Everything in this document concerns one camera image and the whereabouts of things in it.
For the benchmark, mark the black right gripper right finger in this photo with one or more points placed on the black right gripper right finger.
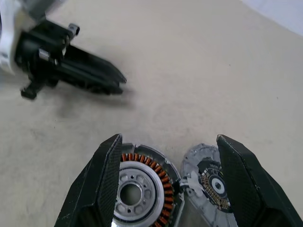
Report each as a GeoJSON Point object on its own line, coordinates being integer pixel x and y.
{"type": "Point", "coordinates": [251, 189]}

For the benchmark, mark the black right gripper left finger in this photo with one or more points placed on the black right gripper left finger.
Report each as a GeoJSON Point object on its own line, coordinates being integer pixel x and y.
{"type": "Point", "coordinates": [94, 184]}

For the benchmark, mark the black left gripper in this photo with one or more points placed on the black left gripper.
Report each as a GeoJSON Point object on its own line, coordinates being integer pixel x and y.
{"type": "Point", "coordinates": [35, 52]}

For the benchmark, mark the grey round motor lid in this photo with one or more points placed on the grey round motor lid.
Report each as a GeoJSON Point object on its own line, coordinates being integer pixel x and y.
{"type": "Point", "coordinates": [196, 160]}

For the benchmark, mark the round motor housing copper windings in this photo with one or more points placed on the round motor housing copper windings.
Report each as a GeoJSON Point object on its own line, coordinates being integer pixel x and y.
{"type": "Point", "coordinates": [165, 179]}

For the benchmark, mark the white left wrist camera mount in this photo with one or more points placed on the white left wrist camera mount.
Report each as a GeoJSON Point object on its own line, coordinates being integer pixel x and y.
{"type": "Point", "coordinates": [7, 35]}

